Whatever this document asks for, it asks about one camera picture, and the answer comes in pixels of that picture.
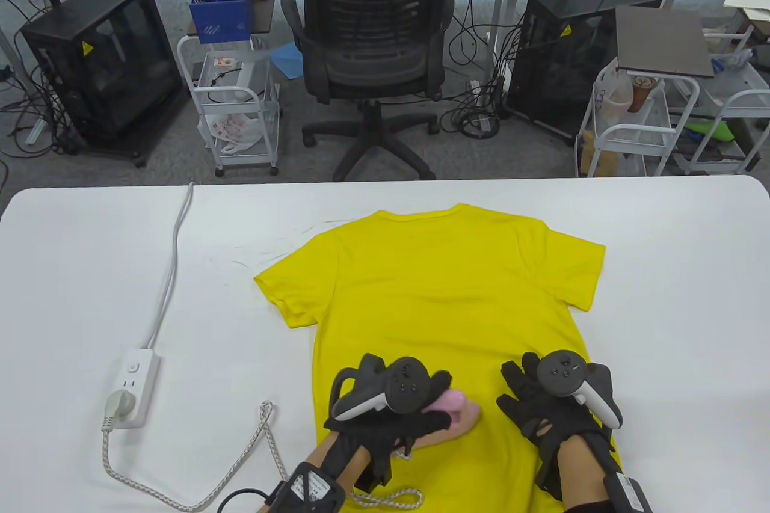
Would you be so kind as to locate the person's right hand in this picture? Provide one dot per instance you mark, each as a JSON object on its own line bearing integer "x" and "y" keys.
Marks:
{"x": 529, "y": 414}

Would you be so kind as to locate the person's left hand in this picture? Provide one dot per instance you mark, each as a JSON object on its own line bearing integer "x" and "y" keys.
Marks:
{"x": 385, "y": 429}

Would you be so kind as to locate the grey white controller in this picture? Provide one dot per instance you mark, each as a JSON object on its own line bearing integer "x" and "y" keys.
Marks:
{"x": 406, "y": 387}
{"x": 562, "y": 371}

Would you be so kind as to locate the pink electric iron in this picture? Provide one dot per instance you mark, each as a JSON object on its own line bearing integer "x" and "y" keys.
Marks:
{"x": 463, "y": 417}

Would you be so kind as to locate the yellow t-shirt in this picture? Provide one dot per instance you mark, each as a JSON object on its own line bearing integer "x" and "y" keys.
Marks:
{"x": 451, "y": 260}

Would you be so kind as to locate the person's right forearm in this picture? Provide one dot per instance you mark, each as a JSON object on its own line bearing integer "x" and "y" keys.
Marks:
{"x": 577, "y": 471}

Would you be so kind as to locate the black wrist sensor box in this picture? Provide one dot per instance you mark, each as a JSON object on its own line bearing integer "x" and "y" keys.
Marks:
{"x": 628, "y": 494}

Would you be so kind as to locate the brown paper bag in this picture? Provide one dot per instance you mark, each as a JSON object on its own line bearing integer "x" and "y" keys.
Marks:
{"x": 601, "y": 161}

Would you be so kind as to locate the white metal cart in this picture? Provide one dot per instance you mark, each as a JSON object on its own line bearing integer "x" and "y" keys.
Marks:
{"x": 740, "y": 98}
{"x": 625, "y": 131}
{"x": 269, "y": 116}

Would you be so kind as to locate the translucent plastic jug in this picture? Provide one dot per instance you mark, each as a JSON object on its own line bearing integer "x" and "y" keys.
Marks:
{"x": 616, "y": 104}

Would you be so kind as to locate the white table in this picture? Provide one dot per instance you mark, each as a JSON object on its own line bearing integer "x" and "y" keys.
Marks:
{"x": 90, "y": 266}

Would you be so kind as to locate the green plastic item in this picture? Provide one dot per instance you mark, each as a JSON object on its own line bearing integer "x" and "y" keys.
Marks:
{"x": 713, "y": 131}

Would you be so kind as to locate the brown coffee cup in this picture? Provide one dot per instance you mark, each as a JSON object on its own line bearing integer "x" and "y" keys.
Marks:
{"x": 639, "y": 95}

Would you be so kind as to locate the white printed plastic bag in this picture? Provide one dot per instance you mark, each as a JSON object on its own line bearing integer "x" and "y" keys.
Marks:
{"x": 231, "y": 128}

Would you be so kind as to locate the black computer case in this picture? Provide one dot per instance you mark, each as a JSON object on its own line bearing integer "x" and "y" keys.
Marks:
{"x": 559, "y": 74}
{"x": 102, "y": 68}

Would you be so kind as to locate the black mesh office chair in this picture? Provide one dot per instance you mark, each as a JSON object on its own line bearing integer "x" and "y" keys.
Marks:
{"x": 376, "y": 56}

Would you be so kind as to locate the blue cloth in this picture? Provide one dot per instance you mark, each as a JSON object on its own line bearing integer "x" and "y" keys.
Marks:
{"x": 286, "y": 59}

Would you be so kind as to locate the dark brown board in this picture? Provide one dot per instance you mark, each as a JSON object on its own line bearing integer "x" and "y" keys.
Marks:
{"x": 662, "y": 38}

